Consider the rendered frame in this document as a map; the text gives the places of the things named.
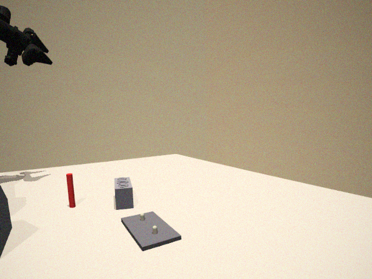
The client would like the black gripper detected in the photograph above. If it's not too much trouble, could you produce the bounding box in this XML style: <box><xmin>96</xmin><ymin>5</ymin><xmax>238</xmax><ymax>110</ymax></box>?
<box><xmin>4</xmin><ymin>26</ymin><xmax>53</xmax><ymax>66</ymax></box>

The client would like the red peg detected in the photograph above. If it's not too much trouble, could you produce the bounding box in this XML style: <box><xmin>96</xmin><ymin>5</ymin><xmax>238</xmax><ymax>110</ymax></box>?
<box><xmin>66</xmin><ymin>173</ymin><xmax>76</xmax><ymax>208</ymax></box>

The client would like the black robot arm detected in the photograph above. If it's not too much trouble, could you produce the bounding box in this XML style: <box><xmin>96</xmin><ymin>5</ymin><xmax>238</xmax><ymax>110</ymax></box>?
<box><xmin>0</xmin><ymin>5</ymin><xmax>22</xmax><ymax>66</ymax></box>

